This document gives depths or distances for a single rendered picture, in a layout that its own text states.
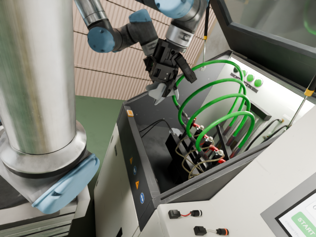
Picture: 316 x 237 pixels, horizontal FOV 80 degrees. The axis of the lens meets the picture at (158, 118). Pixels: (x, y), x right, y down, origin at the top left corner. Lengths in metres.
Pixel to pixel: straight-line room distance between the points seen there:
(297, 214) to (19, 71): 0.67
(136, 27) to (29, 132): 0.57
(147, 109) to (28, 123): 1.00
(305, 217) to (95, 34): 0.77
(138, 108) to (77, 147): 0.90
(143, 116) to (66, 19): 1.06
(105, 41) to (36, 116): 0.43
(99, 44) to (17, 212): 0.48
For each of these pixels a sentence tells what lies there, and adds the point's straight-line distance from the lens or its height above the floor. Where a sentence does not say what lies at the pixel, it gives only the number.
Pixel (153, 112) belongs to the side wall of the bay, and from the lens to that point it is 1.23.
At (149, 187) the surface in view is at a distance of 0.75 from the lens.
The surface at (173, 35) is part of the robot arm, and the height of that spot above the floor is 1.45.
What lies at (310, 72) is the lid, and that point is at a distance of 0.91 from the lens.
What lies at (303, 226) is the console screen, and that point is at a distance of 0.67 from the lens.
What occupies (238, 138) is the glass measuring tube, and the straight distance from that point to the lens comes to 1.07.
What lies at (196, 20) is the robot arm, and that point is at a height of 1.51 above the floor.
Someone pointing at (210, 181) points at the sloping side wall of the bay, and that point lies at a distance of 0.70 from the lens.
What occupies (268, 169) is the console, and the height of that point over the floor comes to 1.22.
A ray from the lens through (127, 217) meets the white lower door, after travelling 0.97.
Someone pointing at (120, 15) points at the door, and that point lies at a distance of 2.81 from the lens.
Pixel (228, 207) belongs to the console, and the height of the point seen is 1.03.
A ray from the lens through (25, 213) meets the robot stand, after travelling 0.54.
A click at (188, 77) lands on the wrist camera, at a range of 0.64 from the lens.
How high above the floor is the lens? 1.50
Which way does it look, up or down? 28 degrees down
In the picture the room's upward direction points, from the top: 25 degrees clockwise
